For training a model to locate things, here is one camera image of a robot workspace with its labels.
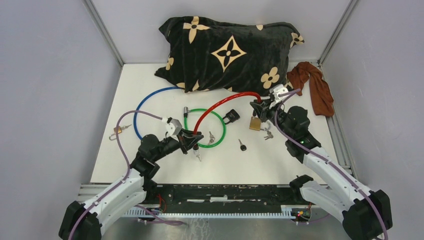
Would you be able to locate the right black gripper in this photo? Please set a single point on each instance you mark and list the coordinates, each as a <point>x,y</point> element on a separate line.
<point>263,110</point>

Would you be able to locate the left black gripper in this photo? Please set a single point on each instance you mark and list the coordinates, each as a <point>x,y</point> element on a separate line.
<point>186,138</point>

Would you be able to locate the red cable lock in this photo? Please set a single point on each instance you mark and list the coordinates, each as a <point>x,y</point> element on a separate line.
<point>220,103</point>

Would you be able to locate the small black padlock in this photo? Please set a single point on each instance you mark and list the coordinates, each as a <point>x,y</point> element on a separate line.
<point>231,117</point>

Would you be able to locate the padlock keys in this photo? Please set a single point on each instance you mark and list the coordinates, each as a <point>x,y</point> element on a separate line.
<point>269,135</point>

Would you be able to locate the green cable lock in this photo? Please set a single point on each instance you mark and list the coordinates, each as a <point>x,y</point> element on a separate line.
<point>186,112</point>

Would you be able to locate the black padlock key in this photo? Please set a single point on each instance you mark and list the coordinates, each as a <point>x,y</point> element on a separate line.
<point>242,146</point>

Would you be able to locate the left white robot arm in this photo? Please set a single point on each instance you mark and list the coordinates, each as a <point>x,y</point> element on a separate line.
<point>91,219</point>

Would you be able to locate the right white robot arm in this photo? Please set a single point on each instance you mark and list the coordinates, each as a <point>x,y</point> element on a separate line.
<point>364,214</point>

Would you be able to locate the brown cloth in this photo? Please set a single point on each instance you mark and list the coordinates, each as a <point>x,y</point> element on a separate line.
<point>320,94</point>

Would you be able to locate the black floral pillow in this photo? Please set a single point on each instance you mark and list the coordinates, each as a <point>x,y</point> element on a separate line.
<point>208,55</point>

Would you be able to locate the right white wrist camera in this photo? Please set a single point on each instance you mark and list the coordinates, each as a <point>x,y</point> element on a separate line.
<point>277,94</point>

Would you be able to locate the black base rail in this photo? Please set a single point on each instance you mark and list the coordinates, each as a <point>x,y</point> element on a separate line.
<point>228,201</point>

